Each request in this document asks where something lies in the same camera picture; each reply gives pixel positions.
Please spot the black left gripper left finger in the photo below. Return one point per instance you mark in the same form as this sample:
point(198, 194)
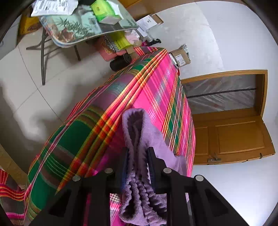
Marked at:
point(123, 168)

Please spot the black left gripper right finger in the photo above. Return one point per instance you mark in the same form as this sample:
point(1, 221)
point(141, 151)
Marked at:
point(159, 179)

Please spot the purple fleece pants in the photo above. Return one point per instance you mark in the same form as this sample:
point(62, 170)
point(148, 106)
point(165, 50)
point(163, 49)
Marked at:
point(140, 205)

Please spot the folding table with floral cover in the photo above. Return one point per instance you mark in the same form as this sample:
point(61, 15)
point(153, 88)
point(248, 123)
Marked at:
point(67, 31)

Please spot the pink plaid bed sheet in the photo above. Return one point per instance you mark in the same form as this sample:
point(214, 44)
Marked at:
point(92, 137)

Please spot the wooden door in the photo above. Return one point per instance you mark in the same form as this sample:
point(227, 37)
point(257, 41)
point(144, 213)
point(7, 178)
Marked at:
point(227, 110)

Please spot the black cylinder object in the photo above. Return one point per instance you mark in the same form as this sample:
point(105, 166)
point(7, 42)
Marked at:
point(120, 62)

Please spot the brown cardboard box with label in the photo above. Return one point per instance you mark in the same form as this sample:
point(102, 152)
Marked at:
point(180, 56)

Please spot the white small box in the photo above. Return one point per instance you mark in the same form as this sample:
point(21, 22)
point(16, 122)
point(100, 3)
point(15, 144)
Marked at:
point(149, 22)

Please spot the green white box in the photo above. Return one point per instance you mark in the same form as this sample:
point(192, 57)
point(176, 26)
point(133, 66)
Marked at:
point(106, 12)

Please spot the yellow box on floor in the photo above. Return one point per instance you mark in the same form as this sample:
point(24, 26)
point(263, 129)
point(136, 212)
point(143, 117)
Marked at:
point(28, 24)

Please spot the white paper sheet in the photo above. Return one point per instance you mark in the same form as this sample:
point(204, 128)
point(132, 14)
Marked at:
point(58, 7)

